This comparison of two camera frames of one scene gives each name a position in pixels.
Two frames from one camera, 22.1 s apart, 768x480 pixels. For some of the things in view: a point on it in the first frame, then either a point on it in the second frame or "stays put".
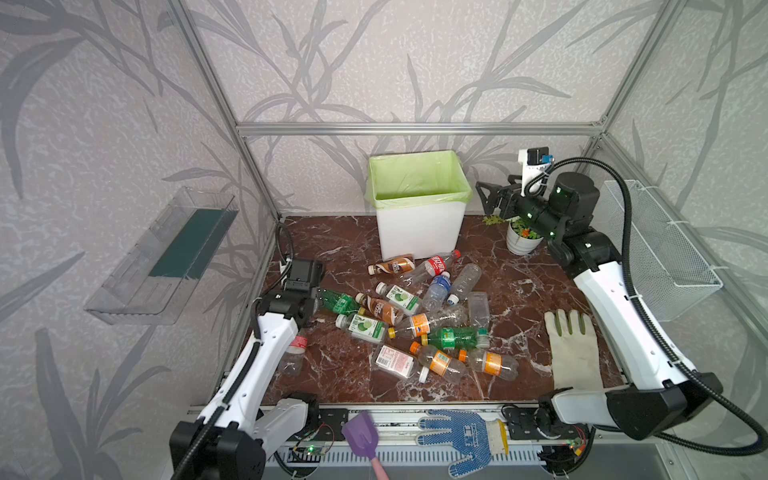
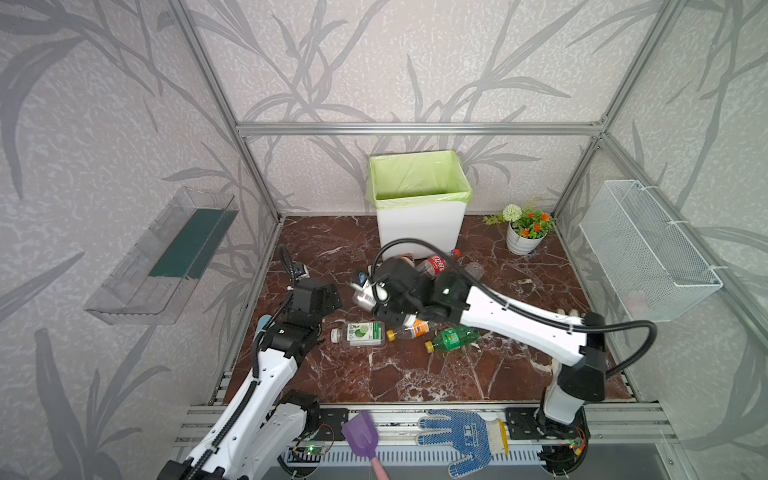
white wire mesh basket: [668, 271] stays put
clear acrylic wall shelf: [157, 278] stays put
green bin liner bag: [416, 178] stays put
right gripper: [507, 198] → [380, 282]
